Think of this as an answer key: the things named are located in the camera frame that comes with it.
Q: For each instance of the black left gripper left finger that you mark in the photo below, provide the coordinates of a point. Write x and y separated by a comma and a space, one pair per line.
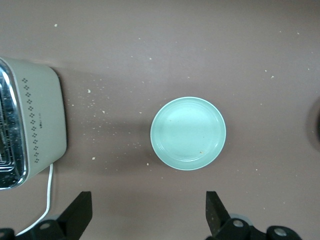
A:
75, 217

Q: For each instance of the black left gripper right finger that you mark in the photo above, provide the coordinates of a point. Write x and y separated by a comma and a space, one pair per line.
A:
220, 220

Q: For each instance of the light green plate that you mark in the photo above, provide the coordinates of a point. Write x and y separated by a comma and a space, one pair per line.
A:
188, 133

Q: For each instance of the beige chrome toaster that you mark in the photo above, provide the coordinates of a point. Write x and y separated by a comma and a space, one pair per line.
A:
45, 120

